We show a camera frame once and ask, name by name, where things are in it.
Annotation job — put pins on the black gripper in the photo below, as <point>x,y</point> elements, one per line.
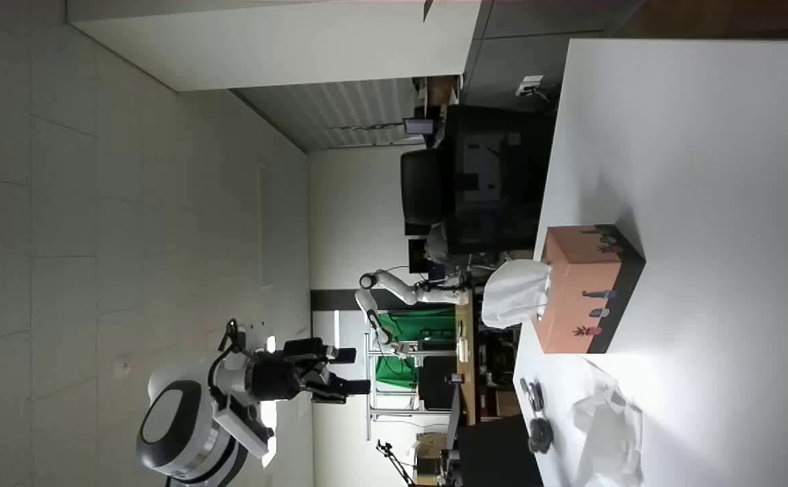
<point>285,371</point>

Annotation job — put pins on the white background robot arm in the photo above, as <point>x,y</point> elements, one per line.
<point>408,288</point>

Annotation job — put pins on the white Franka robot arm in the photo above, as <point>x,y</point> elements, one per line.
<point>179,433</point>

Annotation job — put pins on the brown cardboard box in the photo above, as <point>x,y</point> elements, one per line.
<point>584,288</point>
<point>438,91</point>

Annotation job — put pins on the small green cloth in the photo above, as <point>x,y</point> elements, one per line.
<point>397,371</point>

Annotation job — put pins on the large green cloth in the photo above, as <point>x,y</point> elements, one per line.
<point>416,326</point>

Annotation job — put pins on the black computer monitor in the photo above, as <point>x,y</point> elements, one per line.
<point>496,179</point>

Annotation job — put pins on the clear plastic bag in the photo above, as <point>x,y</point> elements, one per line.
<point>608,422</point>

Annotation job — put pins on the white wall power outlet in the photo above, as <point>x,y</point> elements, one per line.
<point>529,84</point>

